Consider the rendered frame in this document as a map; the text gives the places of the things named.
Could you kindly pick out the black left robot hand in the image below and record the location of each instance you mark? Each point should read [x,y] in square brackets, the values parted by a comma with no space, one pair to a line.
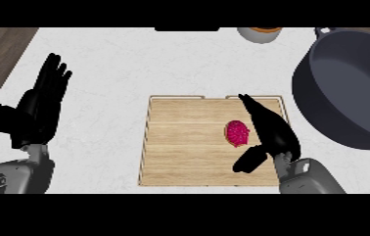
[38,106]

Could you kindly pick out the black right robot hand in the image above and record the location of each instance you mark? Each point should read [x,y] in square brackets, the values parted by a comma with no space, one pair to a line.
[273,129]

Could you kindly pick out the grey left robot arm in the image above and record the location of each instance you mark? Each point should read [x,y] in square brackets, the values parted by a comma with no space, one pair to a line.
[25,173]

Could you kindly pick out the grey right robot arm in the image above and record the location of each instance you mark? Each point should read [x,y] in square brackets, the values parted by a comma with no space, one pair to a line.
[302,174]

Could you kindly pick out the pale wooden tray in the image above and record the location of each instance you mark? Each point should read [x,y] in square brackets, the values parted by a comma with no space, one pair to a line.
[206,142]

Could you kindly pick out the dark grey pot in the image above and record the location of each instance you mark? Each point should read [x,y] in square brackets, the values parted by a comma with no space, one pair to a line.
[336,86]

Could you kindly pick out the brown wooden surface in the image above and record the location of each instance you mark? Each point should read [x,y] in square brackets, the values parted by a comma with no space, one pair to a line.
[13,50]

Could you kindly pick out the white bowl with orange content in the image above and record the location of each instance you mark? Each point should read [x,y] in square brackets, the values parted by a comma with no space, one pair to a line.
[260,34]

